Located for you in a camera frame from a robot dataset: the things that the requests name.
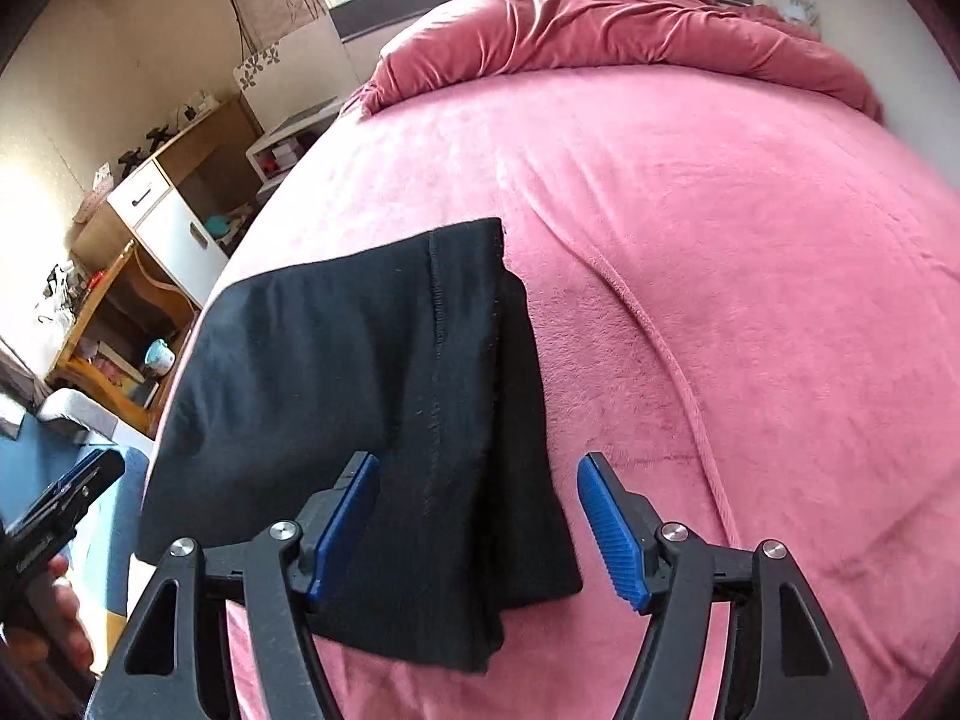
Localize person's left hand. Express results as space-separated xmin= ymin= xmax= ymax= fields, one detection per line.
xmin=0 ymin=551 xmax=98 ymax=680

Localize white bedside clutter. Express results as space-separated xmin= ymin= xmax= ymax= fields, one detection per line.
xmin=754 ymin=0 xmax=824 ymax=32

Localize white bedside shelf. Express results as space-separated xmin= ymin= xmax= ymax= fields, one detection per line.
xmin=246 ymin=101 xmax=346 ymax=185

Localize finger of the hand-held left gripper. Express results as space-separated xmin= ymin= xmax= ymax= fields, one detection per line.
xmin=19 ymin=448 xmax=127 ymax=533

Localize white power strip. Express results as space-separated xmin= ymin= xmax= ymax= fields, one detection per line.
xmin=176 ymin=90 xmax=223 ymax=125

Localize pink duvet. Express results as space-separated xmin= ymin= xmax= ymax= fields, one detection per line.
xmin=341 ymin=0 xmax=886 ymax=122

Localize brown wooden cabinet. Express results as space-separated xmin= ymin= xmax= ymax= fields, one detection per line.
xmin=71 ymin=94 xmax=265 ymax=271

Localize pink bed blanket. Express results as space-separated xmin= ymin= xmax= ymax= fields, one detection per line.
xmin=124 ymin=64 xmax=960 ymax=720

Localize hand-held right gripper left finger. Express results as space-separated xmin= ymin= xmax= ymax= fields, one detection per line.
xmin=86 ymin=451 xmax=381 ymax=720

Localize grey white stool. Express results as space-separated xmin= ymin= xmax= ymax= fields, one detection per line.
xmin=34 ymin=386 xmax=151 ymax=452

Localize blue yellow floor mat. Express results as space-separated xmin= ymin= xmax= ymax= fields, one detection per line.
xmin=0 ymin=420 xmax=155 ymax=661

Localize white drawer cabinet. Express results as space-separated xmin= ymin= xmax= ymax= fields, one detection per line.
xmin=105 ymin=157 xmax=230 ymax=308

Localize black pants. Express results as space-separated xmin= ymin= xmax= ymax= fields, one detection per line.
xmin=136 ymin=217 xmax=584 ymax=676

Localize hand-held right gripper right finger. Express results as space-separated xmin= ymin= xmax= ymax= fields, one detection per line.
xmin=576 ymin=451 xmax=871 ymax=720

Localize white flowered board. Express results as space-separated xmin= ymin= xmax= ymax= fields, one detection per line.
xmin=232 ymin=15 xmax=362 ymax=130

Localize grey headboard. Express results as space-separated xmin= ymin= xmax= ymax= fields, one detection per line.
xmin=330 ymin=0 xmax=753 ymax=42

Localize light wooden desk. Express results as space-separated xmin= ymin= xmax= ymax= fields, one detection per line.
xmin=45 ymin=238 xmax=201 ymax=437

